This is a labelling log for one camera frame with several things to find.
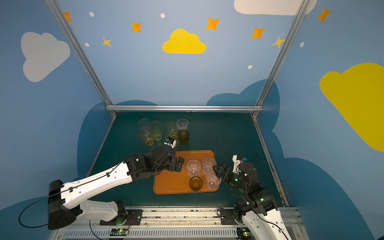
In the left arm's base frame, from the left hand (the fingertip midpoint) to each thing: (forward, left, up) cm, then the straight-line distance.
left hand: (178, 159), depth 74 cm
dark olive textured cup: (+28, 0, -19) cm, 34 cm away
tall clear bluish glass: (+31, +26, -8) cm, 41 cm away
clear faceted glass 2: (+6, -16, -16) cm, 24 cm away
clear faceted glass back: (+38, +1, -16) cm, 41 cm away
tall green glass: (+30, +18, -14) cm, 38 cm away
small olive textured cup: (-5, -9, -20) cm, 22 cm away
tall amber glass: (+25, +25, -12) cm, 37 cm away
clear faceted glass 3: (-4, -19, -19) cm, 28 cm away
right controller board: (-28, -33, -21) cm, 48 cm away
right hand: (-4, -20, -2) cm, 21 cm away
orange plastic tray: (-4, +7, -22) cm, 23 cm away
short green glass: (+35, +9, -15) cm, 39 cm away
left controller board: (-29, +28, -20) cm, 45 cm away
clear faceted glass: (+4, -8, -19) cm, 21 cm away
